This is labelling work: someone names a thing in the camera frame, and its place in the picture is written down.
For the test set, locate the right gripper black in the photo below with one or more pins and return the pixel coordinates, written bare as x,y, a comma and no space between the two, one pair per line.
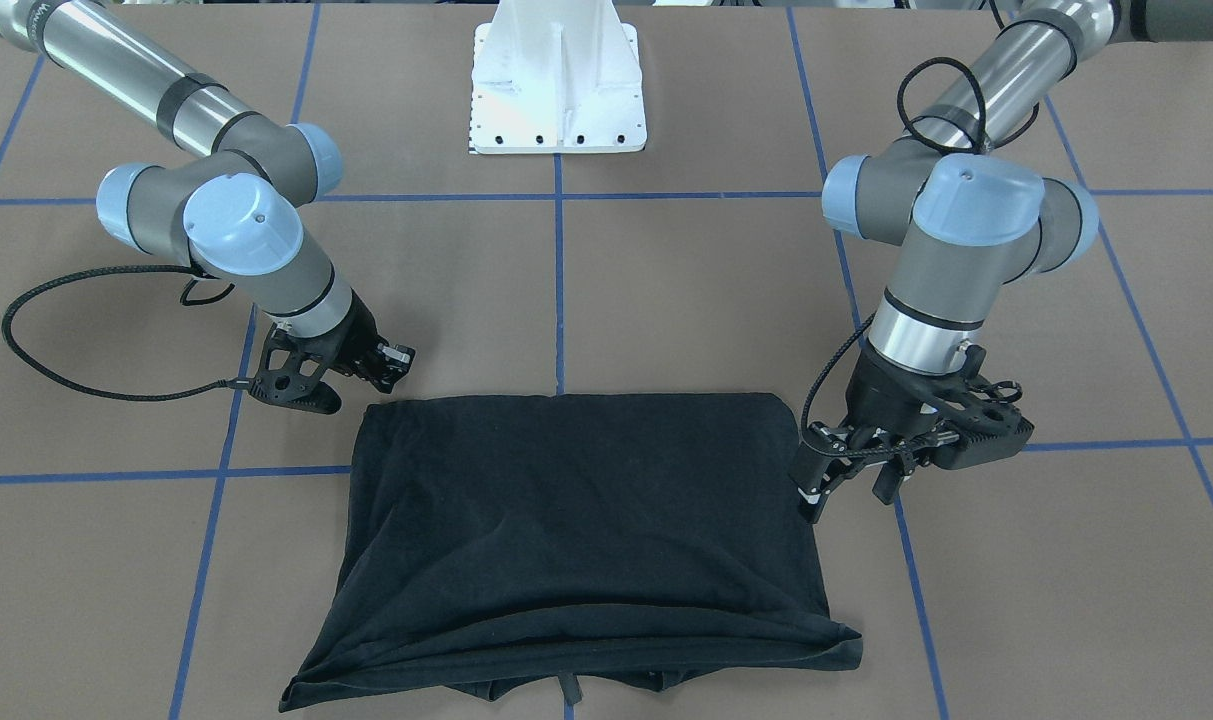
354,333

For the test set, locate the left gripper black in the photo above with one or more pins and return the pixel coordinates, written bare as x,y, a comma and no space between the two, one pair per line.
884,394

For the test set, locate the black graphic t-shirt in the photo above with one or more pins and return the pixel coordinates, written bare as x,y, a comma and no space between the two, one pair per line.
493,541

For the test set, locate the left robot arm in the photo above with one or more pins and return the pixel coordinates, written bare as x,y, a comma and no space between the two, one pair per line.
966,224

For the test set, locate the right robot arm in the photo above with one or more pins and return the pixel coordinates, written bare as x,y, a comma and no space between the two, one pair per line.
232,214

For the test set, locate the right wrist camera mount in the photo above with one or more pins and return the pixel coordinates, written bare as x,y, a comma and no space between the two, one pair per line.
291,369

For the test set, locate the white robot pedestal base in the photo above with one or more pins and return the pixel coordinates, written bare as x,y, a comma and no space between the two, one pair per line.
556,77

